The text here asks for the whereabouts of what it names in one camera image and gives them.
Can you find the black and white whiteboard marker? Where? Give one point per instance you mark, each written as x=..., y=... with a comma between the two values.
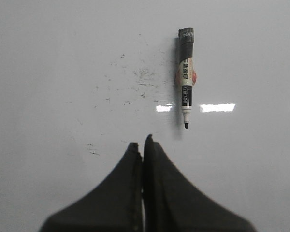
x=185, y=65

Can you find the red round magnet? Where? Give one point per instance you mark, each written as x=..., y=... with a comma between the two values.
x=181, y=81

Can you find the white whiteboard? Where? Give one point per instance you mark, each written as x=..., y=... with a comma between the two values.
x=81, y=79

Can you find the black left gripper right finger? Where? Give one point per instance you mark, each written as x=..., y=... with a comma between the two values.
x=173, y=204

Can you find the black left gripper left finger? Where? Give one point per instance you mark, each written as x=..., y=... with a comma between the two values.
x=115, y=205

